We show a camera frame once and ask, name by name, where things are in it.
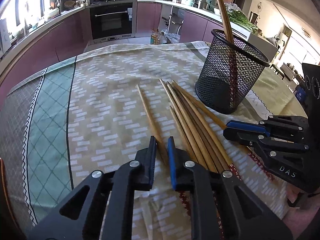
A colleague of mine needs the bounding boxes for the purple lower cabinets left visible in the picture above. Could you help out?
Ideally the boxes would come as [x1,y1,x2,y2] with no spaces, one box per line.
[1,7,92,103]

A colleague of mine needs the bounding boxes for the green leafy vegetables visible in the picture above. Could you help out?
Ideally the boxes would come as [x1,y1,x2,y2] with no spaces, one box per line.
[227,9,258,34]

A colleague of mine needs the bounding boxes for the lone wooden chopstick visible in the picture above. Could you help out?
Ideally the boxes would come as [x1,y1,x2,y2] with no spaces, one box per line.
[136,85,169,166]

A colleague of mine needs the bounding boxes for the purple cabinets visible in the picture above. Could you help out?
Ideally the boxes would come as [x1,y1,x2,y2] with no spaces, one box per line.
[1,7,92,103]
[136,0,223,43]

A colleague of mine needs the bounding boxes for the black built-in oven stove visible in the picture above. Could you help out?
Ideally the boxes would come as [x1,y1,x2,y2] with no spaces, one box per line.
[89,0,137,43]

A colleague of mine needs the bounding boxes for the dark sauce bottle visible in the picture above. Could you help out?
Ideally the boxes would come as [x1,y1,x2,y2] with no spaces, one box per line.
[158,31,167,44]

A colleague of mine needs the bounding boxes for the cooking oil bottle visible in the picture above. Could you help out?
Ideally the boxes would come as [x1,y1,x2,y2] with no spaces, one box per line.
[150,29,160,44]

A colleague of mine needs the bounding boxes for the black mesh utensil cup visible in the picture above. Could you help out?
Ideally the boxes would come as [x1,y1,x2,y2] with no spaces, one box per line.
[195,29,270,114]

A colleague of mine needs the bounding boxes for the yellow green cloth mat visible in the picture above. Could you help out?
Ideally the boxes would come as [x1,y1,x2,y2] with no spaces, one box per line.
[252,68,307,118]

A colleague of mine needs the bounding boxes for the pink sleeve right forearm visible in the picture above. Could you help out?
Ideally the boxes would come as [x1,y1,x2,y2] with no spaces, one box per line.
[282,184,319,239]

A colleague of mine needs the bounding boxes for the patterned beige green tablecloth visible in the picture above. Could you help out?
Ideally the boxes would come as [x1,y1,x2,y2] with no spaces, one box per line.
[1,41,289,239]

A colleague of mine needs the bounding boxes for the purple lower cabinets right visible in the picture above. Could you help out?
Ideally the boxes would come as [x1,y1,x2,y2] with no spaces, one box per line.
[136,0,223,43]

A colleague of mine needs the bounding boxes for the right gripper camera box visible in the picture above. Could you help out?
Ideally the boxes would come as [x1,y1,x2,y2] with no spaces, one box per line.
[302,63,320,133]

